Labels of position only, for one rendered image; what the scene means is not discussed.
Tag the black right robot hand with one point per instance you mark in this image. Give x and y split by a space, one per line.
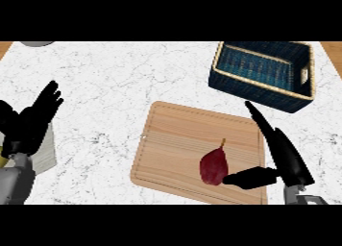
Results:
285 153

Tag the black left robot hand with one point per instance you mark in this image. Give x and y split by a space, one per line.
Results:
28 125

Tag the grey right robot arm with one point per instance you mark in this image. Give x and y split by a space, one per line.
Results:
301 196

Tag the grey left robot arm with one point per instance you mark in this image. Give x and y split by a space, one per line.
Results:
9 184

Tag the wooden cutting board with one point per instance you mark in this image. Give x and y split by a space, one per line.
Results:
196 150

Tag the dark blue wicker basket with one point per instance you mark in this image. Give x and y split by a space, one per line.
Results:
267 72

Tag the grey round object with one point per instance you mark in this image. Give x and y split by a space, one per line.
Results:
37 43

